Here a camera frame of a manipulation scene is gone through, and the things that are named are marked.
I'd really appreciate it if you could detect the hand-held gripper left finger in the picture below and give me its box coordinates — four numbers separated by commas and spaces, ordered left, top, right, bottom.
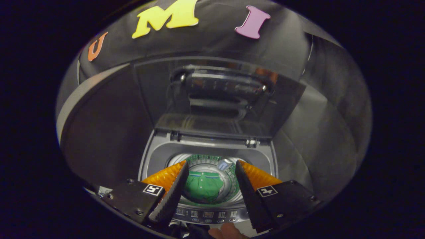
101, 160, 190, 223

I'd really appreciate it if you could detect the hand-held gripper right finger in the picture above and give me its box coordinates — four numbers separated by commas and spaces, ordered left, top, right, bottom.
235, 160, 321, 233

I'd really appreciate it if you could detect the green polo shirt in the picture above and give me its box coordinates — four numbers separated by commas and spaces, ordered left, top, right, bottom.
183, 171, 223, 203

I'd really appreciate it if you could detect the dark washing machine lid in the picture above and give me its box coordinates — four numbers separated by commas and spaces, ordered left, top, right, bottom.
133, 56, 306, 140

